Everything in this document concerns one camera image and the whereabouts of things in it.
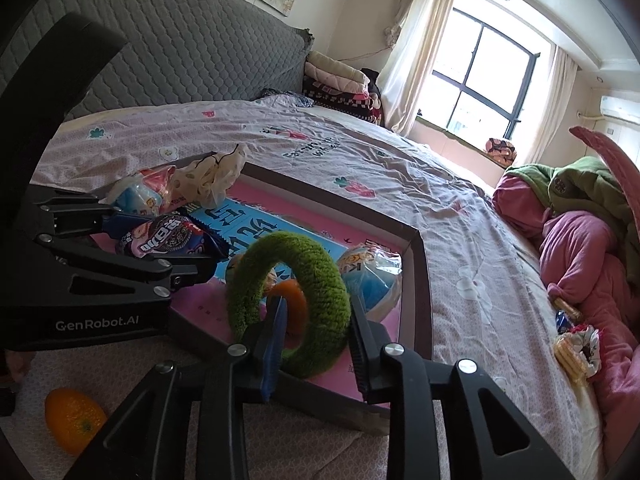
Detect blue oreo cookie packet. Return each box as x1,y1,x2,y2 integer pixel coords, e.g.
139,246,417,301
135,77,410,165
115,214,230,261

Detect red white toy egg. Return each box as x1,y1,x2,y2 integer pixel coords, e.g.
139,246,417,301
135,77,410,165
103,165,176,217

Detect orange tangerine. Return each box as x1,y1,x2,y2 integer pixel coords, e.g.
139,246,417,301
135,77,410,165
44,388,107,457
267,278,309,336

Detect green fuzzy ring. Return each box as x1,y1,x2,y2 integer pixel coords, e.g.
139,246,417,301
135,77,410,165
226,231,353,380

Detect blue white toy egg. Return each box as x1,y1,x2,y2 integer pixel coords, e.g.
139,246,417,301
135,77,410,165
336,244,402,322

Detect person's left hand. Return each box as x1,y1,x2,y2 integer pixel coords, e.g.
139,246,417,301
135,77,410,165
6,351,36,384

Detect pink blue book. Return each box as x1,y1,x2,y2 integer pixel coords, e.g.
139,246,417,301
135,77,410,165
169,179,405,404

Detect snack packets by quilt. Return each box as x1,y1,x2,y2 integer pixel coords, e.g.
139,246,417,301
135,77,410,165
552,297,602,382

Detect pink strawberry bed sheet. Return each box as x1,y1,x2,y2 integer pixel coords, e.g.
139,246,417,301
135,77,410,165
1,98,606,479

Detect grey cardboard box tray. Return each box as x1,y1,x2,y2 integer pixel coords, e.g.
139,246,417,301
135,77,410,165
94,150,434,436

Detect pink quilt pile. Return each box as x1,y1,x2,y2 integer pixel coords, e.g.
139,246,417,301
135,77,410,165
492,126,639,477

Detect grey quilted headboard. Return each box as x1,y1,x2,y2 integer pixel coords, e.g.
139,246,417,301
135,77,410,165
1,0,314,118

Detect folded blankets stack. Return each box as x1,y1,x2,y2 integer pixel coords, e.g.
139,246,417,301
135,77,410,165
303,51,385,127

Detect green blanket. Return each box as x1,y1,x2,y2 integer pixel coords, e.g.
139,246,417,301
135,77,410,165
504,156,639,286

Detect patterned bag on sill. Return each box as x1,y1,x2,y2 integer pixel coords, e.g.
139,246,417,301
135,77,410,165
485,138,518,168

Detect white air conditioner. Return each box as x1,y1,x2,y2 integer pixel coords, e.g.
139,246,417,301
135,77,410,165
600,96,640,126

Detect right cream curtain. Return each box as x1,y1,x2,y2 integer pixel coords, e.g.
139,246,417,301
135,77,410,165
524,46,578,164

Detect cream curtain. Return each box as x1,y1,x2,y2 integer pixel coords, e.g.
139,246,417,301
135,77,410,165
378,0,454,136
524,46,578,164

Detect left cream curtain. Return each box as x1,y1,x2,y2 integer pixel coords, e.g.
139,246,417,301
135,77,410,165
378,0,454,136

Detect window with dark frame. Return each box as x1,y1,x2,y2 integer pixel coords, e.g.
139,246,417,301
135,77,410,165
418,9,539,148

